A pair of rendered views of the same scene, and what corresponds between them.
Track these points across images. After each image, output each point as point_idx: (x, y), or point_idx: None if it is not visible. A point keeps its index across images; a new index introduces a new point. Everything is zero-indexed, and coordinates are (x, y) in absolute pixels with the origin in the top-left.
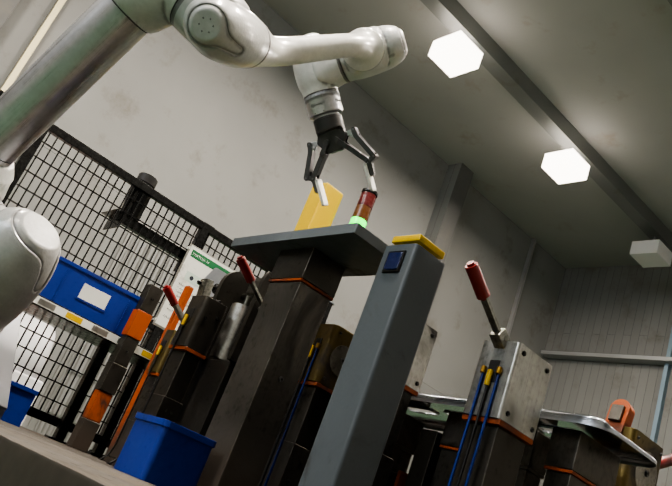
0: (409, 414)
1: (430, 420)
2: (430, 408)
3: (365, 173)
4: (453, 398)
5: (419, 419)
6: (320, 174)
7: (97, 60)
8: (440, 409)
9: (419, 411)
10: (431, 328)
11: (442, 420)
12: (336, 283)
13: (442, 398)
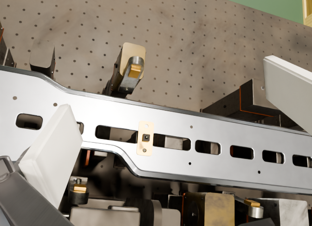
0: (217, 131)
1: (230, 126)
2: (254, 160)
3: (301, 127)
4: (291, 193)
5: (219, 122)
6: (29, 182)
7: None
8: (263, 162)
9: (235, 145)
10: (307, 210)
11: (244, 134)
12: None
13: (283, 192)
